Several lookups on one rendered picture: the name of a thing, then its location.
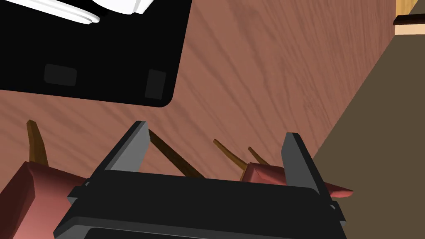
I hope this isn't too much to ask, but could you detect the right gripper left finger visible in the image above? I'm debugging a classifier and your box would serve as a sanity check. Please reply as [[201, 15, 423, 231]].
[[88, 121, 151, 180]]

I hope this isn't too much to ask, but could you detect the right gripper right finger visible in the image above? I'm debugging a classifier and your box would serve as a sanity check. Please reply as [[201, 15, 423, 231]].
[[281, 132, 330, 197]]

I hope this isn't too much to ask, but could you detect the red chair with wooden legs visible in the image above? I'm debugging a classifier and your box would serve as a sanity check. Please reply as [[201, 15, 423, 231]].
[[0, 119, 354, 239]]

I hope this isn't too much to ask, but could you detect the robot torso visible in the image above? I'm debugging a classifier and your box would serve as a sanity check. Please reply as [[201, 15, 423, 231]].
[[0, 0, 193, 108]]

